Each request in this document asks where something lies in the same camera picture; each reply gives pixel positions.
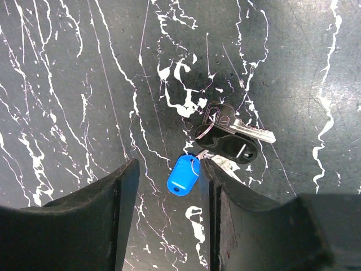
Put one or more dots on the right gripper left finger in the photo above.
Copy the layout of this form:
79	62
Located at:
85	230

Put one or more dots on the blue key tag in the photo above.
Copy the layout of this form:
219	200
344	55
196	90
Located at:
184	174

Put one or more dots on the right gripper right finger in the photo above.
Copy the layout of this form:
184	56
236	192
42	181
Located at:
245	230

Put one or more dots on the black fob key set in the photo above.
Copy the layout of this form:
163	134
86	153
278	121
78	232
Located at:
226	135

